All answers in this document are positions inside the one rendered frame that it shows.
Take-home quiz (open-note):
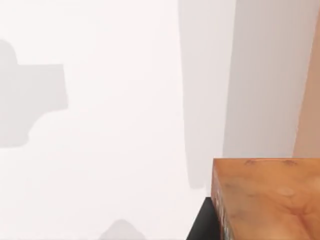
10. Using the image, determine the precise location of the orange-brown bread loaf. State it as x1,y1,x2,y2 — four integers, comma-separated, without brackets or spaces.
210,157,320,240

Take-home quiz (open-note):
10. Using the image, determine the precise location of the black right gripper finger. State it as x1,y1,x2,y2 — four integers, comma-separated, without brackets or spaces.
185,196,224,240

